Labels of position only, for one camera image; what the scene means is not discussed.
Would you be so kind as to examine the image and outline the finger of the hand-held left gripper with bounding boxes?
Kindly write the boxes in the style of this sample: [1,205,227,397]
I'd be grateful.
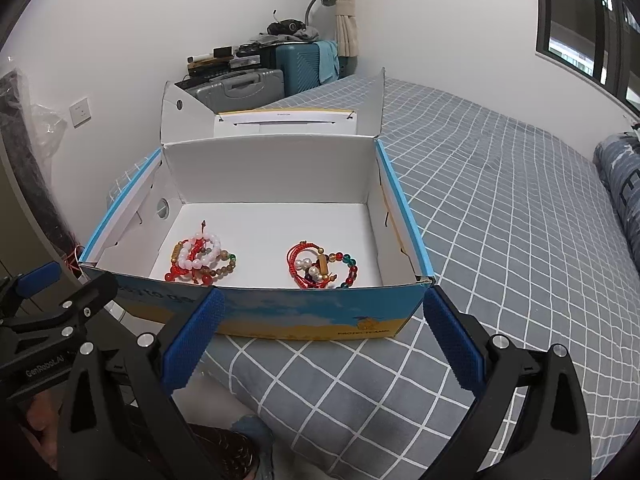
[0,271,119,402]
[0,261,62,318]

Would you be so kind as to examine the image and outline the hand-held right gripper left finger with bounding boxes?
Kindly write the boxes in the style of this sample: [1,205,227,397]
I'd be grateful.
[55,287,226,480]

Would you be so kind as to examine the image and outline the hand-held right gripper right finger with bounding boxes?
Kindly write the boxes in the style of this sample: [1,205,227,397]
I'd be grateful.
[420,285,594,480]

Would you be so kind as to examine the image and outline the brown bead bracelet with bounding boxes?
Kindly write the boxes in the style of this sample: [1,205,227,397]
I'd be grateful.
[164,247,237,287]

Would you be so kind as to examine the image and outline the red cord bracelet gold tube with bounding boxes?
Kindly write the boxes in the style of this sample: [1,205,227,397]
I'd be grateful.
[170,220,216,286]
[286,241,333,291]

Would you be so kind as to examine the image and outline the pink bead bracelet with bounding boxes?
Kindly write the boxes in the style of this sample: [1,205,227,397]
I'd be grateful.
[177,232,223,271]

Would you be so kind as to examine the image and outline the multicoloured glass bead bracelet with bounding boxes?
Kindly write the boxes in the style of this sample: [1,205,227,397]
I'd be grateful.
[305,249,360,290]

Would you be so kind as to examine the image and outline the white pearl string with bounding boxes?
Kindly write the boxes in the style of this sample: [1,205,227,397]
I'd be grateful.
[292,257,333,283]

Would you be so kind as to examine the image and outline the blue yellow cardboard box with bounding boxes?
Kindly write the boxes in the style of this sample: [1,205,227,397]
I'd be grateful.
[79,66,436,341]

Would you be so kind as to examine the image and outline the dark patterned cloth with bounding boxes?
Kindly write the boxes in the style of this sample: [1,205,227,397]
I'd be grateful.
[187,422,261,480]

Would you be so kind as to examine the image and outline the dark roll in plastic wrap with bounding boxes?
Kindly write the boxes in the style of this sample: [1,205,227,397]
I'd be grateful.
[0,67,76,261]

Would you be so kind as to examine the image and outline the grey checked bed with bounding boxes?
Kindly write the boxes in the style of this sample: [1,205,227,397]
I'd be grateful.
[107,72,640,480]

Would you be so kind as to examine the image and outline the blue grey folded quilt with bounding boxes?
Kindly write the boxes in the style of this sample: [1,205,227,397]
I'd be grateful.
[592,130,640,271]

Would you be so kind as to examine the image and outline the grey hard suitcase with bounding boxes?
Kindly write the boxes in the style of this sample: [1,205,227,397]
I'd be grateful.
[187,67,286,113]

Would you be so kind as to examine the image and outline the stack of black devices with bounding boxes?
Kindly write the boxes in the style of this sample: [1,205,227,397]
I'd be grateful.
[186,45,266,80]

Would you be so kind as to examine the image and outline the teal suitcase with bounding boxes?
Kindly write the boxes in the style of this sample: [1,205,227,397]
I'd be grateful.
[272,40,341,98]

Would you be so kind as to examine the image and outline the light blue cloth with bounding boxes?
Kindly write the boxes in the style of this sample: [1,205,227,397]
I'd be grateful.
[315,40,342,83]

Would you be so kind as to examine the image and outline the grey crumpled cloth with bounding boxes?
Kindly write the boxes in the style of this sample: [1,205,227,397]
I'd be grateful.
[257,27,321,44]

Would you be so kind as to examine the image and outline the black headphones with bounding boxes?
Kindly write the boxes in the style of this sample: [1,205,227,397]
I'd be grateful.
[266,17,308,36]

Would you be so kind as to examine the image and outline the dark framed window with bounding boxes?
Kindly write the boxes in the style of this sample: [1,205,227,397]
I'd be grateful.
[535,0,640,116]

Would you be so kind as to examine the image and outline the beige curtain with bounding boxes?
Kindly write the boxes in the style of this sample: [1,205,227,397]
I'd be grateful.
[325,0,363,58]

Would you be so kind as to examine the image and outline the white wall switch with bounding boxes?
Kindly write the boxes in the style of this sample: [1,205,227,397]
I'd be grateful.
[69,100,93,128]

